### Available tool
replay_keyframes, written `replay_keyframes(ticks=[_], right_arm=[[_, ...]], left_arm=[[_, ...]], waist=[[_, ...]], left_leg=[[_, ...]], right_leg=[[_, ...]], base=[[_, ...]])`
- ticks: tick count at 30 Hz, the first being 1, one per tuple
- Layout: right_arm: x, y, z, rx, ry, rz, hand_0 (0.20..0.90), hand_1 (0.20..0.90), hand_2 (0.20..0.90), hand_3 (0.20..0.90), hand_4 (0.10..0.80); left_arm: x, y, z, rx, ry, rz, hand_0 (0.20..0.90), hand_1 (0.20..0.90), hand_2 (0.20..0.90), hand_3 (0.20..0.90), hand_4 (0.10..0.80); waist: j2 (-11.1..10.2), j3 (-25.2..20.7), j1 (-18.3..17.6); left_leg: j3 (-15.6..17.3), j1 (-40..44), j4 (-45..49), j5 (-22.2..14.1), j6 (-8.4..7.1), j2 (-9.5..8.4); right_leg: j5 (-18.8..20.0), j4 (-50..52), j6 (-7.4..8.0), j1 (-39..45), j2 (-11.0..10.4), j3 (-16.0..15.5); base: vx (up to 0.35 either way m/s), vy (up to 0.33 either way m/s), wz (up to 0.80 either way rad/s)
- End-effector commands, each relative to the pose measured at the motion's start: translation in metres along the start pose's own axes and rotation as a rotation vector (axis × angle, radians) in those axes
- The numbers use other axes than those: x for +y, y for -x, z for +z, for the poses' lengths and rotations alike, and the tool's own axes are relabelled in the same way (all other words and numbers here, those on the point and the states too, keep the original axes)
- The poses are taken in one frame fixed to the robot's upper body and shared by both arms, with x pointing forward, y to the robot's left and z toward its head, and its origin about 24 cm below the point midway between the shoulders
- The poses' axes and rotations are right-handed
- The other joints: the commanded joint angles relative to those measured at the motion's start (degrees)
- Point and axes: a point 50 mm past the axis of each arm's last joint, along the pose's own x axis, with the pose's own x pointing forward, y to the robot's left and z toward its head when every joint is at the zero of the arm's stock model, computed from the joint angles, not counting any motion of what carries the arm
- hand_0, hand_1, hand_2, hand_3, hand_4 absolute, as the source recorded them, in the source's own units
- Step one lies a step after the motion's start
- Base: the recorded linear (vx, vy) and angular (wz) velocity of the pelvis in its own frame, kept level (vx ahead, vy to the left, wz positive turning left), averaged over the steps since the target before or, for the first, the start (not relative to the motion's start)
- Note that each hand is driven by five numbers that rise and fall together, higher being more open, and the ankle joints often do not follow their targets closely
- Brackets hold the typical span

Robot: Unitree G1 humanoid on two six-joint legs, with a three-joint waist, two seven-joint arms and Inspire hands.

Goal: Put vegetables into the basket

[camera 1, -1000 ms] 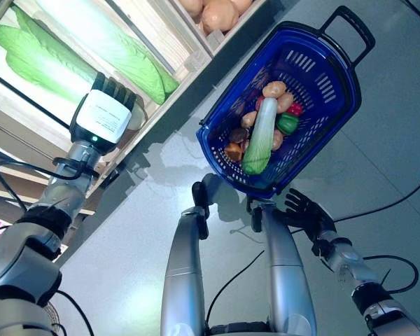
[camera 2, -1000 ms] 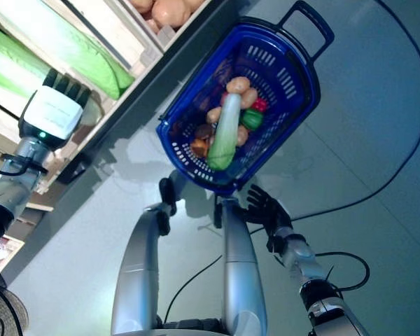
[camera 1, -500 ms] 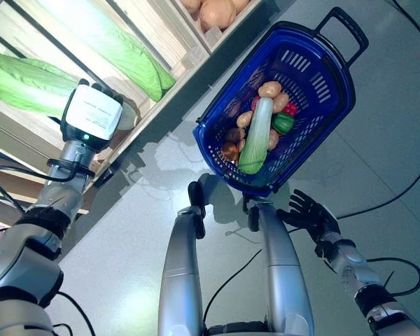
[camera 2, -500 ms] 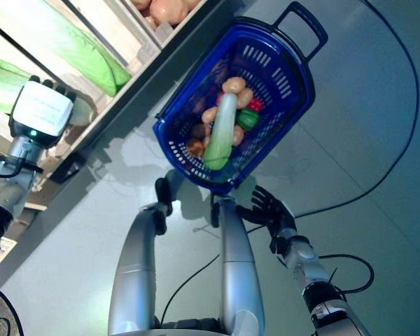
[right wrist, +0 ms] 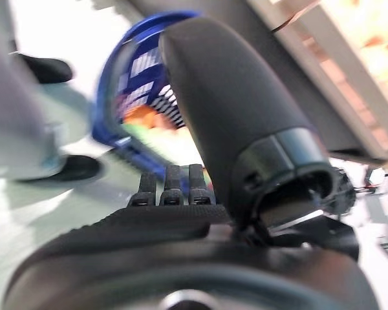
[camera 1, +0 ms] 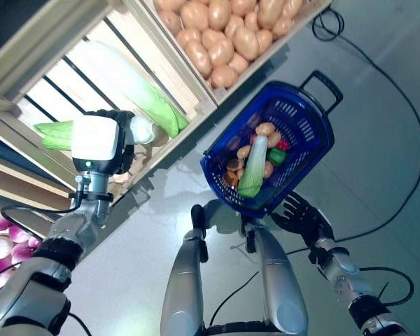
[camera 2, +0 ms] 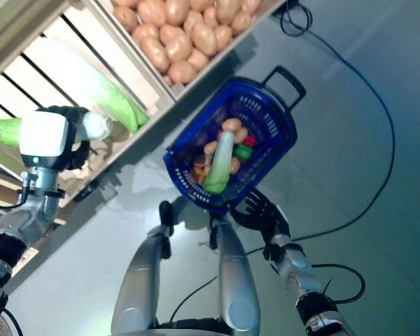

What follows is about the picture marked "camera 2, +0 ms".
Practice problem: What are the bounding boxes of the green leek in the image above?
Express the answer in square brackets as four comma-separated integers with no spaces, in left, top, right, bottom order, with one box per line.
[0,111,113,147]

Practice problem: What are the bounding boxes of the wooden potato crate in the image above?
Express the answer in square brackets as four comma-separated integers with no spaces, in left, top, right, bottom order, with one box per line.
[87,0,288,104]

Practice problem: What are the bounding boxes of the black tether cable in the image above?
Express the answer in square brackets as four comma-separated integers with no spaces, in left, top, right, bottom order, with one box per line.
[170,274,220,321]

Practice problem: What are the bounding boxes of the silver left robot leg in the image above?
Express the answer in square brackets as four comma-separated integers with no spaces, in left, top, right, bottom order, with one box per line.
[111,200,173,335]

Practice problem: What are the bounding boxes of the dark basket pull handle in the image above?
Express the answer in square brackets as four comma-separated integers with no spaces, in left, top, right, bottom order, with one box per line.
[262,65,307,111]

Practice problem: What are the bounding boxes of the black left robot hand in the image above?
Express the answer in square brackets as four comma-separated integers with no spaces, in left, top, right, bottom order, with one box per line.
[19,104,92,173]

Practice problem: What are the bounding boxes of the silver robot leg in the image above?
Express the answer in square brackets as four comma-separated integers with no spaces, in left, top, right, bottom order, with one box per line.
[208,213,260,333]
[111,200,173,335]

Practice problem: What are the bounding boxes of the slatted wooden crate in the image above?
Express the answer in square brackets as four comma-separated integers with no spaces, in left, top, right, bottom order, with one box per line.
[0,0,179,211]

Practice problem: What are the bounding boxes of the silver right robot leg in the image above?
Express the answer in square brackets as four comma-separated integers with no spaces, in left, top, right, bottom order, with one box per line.
[208,213,260,333]

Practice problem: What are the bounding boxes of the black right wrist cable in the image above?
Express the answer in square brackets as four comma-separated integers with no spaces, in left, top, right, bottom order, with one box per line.
[309,262,368,306]

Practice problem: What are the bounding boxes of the long black floor cable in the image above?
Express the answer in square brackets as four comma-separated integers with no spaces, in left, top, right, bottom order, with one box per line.
[244,0,396,255]

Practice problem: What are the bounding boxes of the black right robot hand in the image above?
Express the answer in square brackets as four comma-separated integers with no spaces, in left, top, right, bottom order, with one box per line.
[230,190,291,243]

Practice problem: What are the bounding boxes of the napa cabbage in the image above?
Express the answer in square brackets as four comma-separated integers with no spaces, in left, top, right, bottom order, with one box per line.
[202,130,237,194]
[41,37,151,134]

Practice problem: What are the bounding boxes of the blue plastic shopping basket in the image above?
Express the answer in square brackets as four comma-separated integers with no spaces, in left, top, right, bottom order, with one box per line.
[162,76,298,216]

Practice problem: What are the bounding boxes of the dark robot pelvis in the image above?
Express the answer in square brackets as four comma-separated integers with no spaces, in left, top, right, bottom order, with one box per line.
[145,316,232,336]

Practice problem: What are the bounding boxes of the green bell pepper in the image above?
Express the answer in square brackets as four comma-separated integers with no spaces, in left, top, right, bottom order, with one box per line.
[234,143,253,162]

